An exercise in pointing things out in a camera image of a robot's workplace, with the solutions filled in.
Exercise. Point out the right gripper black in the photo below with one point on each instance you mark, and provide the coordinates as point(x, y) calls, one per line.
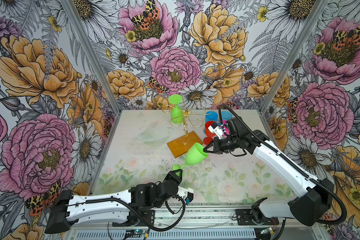
point(215, 143)

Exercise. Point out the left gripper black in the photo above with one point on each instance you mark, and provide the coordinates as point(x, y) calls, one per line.
point(172, 175)

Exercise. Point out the red wine glass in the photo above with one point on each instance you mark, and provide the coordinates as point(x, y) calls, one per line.
point(209, 132)

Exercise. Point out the green wine glass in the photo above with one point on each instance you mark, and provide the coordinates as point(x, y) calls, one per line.
point(194, 156)
point(177, 116)

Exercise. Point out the pink wine glass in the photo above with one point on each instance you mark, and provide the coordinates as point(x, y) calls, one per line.
point(224, 128)

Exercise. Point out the blue wine glass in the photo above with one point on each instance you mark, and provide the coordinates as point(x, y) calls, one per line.
point(211, 116)
point(226, 115)

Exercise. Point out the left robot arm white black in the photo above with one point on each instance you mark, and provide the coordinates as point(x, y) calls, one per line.
point(120, 208)

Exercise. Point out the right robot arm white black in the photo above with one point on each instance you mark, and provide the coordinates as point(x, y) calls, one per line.
point(314, 201)

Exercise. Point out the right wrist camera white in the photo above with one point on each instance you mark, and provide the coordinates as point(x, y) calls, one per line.
point(216, 129)

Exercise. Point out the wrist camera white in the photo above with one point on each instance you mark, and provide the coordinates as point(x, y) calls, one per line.
point(216, 129)
point(186, 194)

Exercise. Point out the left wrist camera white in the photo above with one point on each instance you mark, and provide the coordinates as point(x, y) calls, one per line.
point(186, 194)

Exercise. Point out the gold wire rack wooden base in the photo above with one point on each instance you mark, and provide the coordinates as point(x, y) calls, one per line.
point(188, 137)

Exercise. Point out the aluminium front rail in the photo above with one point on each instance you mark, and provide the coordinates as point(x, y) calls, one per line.
point(203, 222)

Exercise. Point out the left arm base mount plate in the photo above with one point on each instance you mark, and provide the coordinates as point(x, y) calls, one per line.
point(134, 221)

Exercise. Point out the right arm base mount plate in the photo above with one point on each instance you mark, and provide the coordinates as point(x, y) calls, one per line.
point(251, 217)

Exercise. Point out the right aluminium frame post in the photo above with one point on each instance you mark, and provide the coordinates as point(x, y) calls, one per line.
point(301, 38)

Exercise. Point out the aluminium frame post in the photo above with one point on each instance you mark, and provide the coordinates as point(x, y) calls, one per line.
point(301, 38)
point(84, 39)

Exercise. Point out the left aluminium frame post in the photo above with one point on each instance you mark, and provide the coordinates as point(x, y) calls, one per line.
point(84, 39)

